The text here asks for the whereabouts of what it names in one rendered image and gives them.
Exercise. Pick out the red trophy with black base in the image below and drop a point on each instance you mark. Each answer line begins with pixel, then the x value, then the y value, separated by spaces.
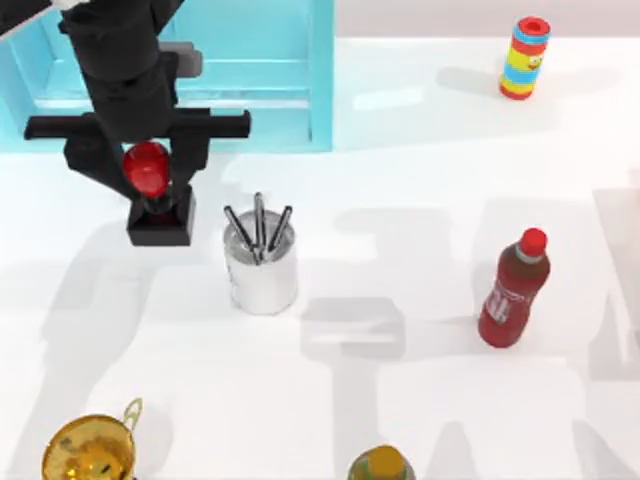
pixel 146 170

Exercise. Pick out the light blue rack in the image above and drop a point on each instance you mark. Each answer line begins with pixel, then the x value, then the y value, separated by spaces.
pixel 260 60

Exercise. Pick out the dark grey pen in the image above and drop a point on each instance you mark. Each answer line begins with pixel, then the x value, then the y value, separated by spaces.
pixel 280 227
pixel 259 220
pixel 240 230

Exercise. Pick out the white pen cup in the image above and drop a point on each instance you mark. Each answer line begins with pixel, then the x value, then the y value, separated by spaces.
pixel 265 285

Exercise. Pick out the gold trophy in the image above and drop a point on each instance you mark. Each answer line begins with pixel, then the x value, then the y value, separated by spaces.
pixel 87 450

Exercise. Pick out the colourful striped bottle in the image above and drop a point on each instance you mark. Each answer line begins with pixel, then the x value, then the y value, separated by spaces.
pixel 522 60

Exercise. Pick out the red bottle with red cap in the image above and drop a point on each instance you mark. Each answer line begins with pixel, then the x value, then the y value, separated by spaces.
pixel 510 295

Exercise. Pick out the green bottle with yellow cap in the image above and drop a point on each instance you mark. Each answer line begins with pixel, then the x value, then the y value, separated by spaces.
pixel 382 462

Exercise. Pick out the grey rounded camera box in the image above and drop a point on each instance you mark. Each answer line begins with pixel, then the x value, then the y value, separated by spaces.
pixel 189 60

